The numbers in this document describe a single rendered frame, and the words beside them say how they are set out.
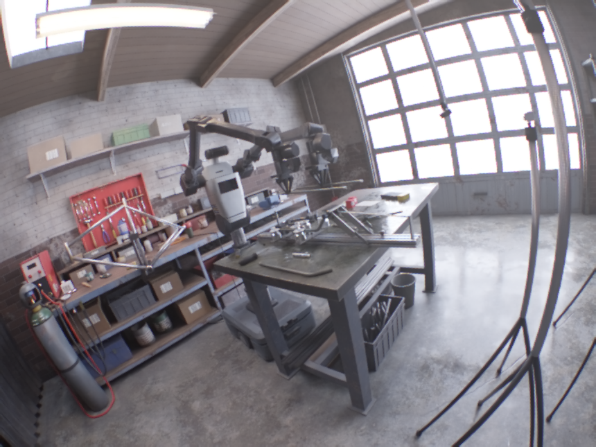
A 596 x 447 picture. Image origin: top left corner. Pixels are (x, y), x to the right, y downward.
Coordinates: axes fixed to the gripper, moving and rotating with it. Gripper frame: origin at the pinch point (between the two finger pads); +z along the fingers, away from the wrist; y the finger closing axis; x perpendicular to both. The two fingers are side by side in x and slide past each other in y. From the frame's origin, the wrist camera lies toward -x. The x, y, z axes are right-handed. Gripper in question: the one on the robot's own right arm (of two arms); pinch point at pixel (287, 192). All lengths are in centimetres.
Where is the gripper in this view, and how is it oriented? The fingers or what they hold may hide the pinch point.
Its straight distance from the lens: 114.4
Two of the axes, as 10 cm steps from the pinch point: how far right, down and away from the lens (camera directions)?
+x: -6.5, -0.2, 7.6
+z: 2.4, 9.4, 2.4
